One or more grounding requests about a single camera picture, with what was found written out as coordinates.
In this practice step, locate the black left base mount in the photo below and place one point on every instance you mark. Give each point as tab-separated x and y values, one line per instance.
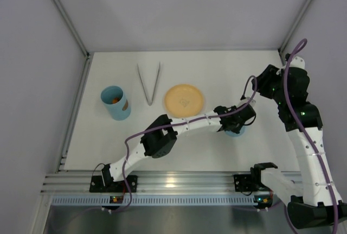
97	185

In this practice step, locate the aluminium mounting rail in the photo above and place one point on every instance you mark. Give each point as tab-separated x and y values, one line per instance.
149	182

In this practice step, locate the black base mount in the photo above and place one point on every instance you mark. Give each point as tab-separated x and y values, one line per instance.
245	183
97	185

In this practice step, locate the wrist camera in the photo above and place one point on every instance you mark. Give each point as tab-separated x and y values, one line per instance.
247	101
296	62

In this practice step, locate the light blue lid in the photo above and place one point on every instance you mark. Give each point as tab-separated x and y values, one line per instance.
233	134

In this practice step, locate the slotted cable duct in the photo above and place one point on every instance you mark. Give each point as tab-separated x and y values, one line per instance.
154	200

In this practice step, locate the orange red food piece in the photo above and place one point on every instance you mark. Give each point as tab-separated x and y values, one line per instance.
115	100

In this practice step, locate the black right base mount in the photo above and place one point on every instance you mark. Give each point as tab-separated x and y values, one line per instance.
245	183

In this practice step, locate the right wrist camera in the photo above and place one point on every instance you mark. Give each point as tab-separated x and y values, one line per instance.
296	62

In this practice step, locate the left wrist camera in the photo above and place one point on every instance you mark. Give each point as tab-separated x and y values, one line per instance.
247	101

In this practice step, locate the metal serving tongs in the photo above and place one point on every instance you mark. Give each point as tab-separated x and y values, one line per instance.
148	74

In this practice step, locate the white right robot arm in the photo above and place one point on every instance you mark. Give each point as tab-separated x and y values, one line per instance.
318	202

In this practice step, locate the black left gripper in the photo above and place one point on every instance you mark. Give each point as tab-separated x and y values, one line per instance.
241	120

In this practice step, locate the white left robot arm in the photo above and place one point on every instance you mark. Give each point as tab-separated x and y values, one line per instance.
160	137

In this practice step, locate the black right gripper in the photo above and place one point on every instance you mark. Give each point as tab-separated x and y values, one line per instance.
263	79

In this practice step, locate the light blue cylindrical container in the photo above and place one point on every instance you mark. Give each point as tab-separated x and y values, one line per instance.
119	111

